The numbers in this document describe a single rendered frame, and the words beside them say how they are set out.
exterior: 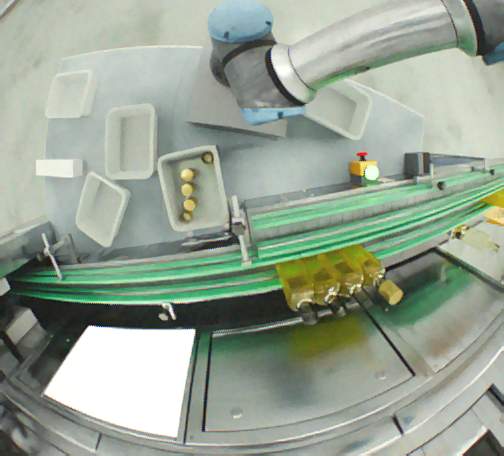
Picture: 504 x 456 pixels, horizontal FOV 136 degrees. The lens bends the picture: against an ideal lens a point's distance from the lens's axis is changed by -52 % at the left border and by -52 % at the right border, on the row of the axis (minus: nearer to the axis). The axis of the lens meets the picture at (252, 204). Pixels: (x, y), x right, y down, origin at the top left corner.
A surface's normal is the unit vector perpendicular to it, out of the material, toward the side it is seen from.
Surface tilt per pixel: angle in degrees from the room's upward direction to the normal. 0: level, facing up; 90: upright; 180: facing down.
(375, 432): 90
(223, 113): 1
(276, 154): 0
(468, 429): 90
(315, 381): 90
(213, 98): 1
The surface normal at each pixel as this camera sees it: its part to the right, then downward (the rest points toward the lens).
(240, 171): 0.07, 0.22
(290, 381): -0.17, -0.96
